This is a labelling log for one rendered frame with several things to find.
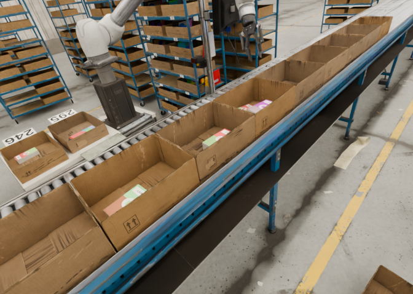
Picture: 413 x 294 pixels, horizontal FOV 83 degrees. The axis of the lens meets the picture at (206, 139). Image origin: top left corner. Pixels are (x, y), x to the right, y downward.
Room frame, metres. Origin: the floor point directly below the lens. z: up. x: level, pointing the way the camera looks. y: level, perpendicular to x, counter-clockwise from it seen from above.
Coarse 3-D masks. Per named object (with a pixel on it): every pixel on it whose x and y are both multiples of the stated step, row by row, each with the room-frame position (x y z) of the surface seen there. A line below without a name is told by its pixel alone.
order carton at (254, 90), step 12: (240, 84) 1.34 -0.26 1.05; (252, 84) 1.42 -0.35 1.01; (264, 84) 1.37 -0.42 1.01; (276, 84) 1.31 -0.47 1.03; (288, 84) 1.24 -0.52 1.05; (228, 96) 1.27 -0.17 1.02; (240, 96) 1.34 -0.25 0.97; (252, 96) 1.41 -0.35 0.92; (264, 96) 1.37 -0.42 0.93; (276, 96) 1.30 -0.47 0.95; (288, 96) 1.16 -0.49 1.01; (264, 108) 1.01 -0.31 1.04; (276, 108) 1.08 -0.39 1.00; (288, 108) 1.17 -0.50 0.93; (264, 120) 1.01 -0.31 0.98; (276, 120) 1.08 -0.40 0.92; (264, 132) 1.01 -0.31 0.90
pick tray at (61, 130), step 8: (80, 112) 1.77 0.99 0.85; (64, 120) 1.68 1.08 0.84; (72, 120) 1.72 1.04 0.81; (80, 120) 1.76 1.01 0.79; (88, 120) 1.75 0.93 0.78; (96, 120) 1.61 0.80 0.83; (48, 128) 1.59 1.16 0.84; (56, 128) 1.63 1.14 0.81; (64, 128) 1.66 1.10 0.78; (72, 128) 1.69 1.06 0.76; (80, 128) 1.67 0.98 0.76; (96, 128) 1.47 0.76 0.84; (104, 128) 1.50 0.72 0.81; (56, 136) 1.48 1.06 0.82; (64, 136) 1.58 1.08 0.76; (80, 136) 1.39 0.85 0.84; (88, 136) 1.42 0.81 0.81; (96, 136) 1.45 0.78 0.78; (104, 136) 1.49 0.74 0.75; (64, 144) 1.39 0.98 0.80; (72, 144) 1.34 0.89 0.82; (80, 144) 1.37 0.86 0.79; (88, 144) 1.40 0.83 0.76; (72, 152) 1.33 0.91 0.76
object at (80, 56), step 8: (56, 0) 5.28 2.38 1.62; (72, 16) 5.41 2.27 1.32; (72, 24) 6.02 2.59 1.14; (64, 48) 6.02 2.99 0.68; (72, 48) 5.53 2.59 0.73; (80, 48) 5.35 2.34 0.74; (72, 56) 5.75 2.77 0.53; (80, 56) 5.28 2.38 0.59; (72, 64) 6.02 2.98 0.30; (80, 72) 5.78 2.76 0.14
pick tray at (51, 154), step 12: (12, 144) 1.41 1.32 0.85; (24, 144) 1.45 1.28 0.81; (36, 144) 1.49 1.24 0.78; (48, 144) 1.49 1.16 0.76; (12, 156) 1.38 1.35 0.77; (36, 156) 1.35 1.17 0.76; (48, 156) 1.21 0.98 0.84; (60, 156) 1.25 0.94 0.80; (12, 168) 1.24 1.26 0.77; (24, 168) 1.12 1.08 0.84; (36, 168) 1.15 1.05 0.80; (48, 168) 1.18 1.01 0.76; (24, 180) 1.09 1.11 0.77
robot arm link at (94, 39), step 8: (80, 24) 1.69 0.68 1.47; (88, 24) 1.69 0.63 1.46; (96, 24) 1.74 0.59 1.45; (80, 32) 1.68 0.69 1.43; (88, 32) 1.67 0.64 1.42; (96, 32) 1.70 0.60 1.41; (104, 32) 1.78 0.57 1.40; (80, 40) 1.68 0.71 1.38; (88, 40) 1.66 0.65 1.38; (96, 40) 1.68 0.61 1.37; (104, 40) 1.74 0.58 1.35; (88, 48) 1.66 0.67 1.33; (96, 48) 1.67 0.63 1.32; (104, 48) 1.71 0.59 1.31; (88, 56) 1.67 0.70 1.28
